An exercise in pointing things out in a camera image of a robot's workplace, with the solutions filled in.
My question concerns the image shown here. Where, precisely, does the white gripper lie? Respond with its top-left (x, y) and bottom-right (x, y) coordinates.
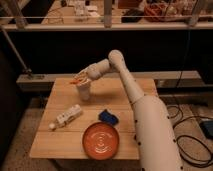
top-left (74, 68), bottom-right (91, 83)

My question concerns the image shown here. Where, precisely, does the orange pepper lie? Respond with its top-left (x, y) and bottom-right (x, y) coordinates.
top-left (70, 79), bottom-right (85, 84)

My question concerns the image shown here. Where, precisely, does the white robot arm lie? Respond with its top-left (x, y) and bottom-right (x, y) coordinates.
top-left (74, 50), bottom-right (183, 171)

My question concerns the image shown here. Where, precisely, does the white plastic bottle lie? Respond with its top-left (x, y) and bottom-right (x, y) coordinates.
top-left (49, 104), bottom-right (83, 130)

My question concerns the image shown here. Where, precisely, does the wooden table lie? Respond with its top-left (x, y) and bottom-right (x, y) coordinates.
top-left (29, 77), bottom-right (158, 161)

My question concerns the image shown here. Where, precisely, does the blue crumpled cloth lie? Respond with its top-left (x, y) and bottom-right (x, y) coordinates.
top-left (98, 109), bottom-right (119, 126)

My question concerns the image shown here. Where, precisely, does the grey window ledge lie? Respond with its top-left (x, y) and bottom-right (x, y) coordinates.
top-left (16, 71), bottom-right (203, 92)

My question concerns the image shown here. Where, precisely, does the metal diagonal pole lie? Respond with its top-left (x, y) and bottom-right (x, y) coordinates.
top-left (0, 26), bottom-right (33, 78)

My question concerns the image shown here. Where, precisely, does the orange round plate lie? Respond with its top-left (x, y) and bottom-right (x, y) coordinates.
top-left (82, 122), bottom-right (119, 160)

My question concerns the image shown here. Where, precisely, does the black cable on floor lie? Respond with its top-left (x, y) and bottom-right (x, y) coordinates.
top-left (165, 104), bottom-right (213, 169)

